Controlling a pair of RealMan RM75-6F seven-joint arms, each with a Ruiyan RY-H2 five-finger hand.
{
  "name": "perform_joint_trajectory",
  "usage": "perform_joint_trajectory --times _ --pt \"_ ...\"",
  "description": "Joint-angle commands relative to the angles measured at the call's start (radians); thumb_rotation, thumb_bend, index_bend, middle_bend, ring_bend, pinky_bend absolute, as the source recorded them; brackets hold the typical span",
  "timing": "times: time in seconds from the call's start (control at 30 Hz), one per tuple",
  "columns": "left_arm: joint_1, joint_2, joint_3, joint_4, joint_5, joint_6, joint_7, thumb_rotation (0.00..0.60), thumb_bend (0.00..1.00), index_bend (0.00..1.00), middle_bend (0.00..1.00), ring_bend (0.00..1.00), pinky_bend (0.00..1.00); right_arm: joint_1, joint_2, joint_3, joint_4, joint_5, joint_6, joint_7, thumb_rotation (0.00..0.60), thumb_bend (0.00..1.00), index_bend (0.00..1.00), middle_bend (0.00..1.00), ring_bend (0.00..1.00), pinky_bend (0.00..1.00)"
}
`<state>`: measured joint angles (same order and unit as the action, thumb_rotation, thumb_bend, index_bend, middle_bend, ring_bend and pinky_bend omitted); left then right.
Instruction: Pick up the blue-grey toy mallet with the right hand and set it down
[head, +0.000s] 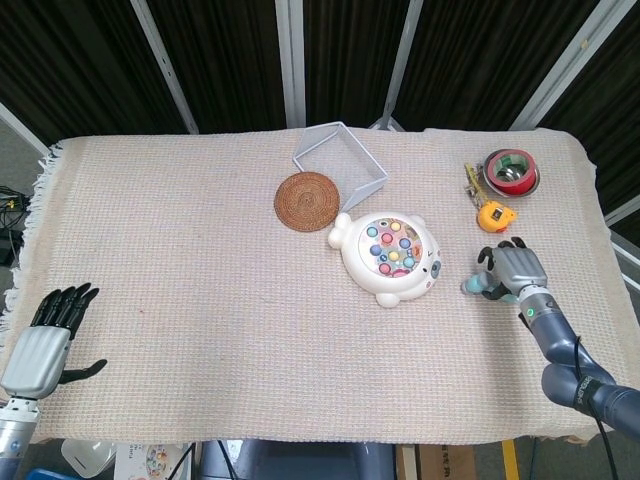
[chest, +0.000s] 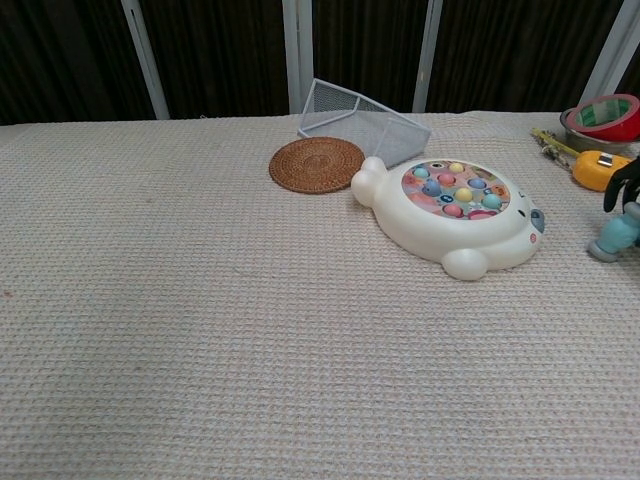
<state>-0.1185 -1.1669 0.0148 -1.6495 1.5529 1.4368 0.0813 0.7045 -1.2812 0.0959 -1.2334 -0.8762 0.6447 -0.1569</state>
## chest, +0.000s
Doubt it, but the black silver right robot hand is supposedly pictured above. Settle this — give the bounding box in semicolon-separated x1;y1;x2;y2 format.
602;154;640;214

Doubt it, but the white wire mesh basket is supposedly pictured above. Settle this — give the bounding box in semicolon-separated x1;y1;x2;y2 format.
296;78;433;169

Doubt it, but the round brown rattan coaster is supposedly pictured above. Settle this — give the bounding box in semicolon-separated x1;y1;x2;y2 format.
268;136;367;196

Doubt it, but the red tape roll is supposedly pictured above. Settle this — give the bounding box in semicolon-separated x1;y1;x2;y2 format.
571;93;640;143

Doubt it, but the white seal fishing toy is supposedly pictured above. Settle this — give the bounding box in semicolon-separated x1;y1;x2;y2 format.
349;156;548;282

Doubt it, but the beige waffle-weave tablecloth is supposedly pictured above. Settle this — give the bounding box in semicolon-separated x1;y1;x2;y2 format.
0;110;640;480

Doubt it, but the green tape roll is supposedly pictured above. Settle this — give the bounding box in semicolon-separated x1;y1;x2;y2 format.
578;98;630;129

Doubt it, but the teal grey toy hammer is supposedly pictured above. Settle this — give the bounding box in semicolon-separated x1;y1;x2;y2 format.
586;201;640;263

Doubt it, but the yellow duck tape measure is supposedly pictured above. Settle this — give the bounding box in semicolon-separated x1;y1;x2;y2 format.
571;149;634;193

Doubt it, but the white metal frame post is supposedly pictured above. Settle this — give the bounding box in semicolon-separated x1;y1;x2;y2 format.
120;0;171;122
410;0;445;114
281;0;316;117
580;0;640;107

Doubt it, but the yellow strap with keys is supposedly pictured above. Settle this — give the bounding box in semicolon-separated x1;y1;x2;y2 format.
530;126;582;172

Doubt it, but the stainless steel bowl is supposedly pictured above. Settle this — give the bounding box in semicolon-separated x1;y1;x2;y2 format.
559;106;640;156

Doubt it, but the black pleated curtain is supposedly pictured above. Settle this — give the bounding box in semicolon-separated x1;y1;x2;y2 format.
0;0;640;127

